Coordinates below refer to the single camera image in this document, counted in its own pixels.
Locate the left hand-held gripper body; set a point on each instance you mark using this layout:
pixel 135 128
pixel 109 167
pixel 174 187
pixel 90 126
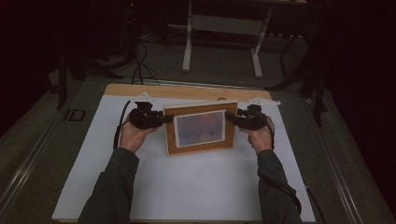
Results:
pixel 144 118

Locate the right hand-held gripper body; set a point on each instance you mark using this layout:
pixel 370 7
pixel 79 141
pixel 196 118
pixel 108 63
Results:
pixel 253 119

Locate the wooden picture frame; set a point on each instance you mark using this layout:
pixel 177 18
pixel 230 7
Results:
pixel 199 129

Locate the person's left hand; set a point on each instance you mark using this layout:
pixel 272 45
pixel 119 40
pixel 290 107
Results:
pixel 134 137

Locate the person's right hand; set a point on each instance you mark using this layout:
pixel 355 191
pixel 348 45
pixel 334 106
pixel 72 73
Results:
pixel 261 140

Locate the black metal stand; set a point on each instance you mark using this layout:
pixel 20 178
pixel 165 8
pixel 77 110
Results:
pixel 317 93
pixel 62 77

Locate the black floor plate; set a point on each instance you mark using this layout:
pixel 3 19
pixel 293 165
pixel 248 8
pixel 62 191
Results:
pixel 74 115

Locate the metal floor rail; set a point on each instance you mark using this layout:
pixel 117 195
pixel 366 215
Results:
pixel 336 161
pixel 28 168

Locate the white metal desk frame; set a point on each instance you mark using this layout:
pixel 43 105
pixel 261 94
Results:
pixel 224 25

